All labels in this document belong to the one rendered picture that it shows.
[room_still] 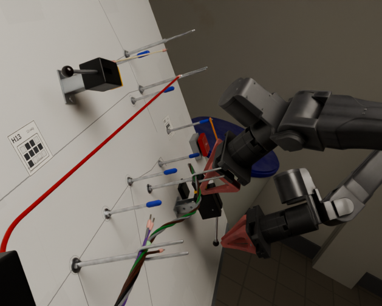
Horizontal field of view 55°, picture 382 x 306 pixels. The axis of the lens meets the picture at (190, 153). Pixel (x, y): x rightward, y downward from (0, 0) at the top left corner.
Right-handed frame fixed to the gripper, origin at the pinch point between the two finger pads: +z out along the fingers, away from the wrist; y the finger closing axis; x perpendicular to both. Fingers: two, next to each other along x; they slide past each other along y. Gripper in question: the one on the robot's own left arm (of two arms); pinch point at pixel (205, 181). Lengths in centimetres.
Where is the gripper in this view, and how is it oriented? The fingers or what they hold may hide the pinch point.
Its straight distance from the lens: 71.0
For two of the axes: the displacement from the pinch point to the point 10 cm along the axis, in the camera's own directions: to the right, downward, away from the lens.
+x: 7.5, 6.1, 2.5
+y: -1.9, 5.6, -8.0
